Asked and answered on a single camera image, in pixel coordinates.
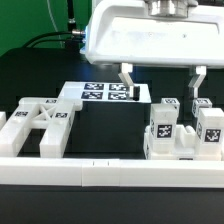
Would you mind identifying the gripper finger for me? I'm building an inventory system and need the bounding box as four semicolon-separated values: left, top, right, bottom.
188;65;207;99
119;63;140;100

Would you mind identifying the white fence bar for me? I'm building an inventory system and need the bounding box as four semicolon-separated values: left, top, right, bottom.
0;112;6;130
0;157;224;188

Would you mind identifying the white tagged cube right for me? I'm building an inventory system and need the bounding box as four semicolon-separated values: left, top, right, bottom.
192;98;212;118

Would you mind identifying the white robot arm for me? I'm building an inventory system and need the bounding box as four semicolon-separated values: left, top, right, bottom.
85;0;224;98

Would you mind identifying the black cable with connector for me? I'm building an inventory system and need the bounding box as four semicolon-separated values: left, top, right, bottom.
21;29;87;49

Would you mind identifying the white tagged cube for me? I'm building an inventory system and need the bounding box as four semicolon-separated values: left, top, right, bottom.
192;98;212;118
161;98;180;111

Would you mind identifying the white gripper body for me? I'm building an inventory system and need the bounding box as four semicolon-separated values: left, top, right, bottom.
85;0;224;68

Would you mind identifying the white chair back frame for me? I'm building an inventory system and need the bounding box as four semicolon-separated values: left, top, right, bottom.
0;97;83;158

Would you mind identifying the black vertical pole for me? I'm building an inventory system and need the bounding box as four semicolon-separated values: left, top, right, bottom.
65;0;76;50

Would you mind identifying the white chair seat part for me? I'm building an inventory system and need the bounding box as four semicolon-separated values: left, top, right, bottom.
143;125;224;161

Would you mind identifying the white tagged cube left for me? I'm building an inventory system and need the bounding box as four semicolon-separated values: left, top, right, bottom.
161;98;180;111

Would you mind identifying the white front fence bar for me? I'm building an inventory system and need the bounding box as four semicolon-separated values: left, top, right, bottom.
0;157;224;188

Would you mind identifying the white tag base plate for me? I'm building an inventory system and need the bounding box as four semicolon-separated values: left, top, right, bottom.
59;82;151;104

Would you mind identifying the white left fence bar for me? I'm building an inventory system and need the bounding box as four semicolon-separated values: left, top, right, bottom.
0;112;6;130

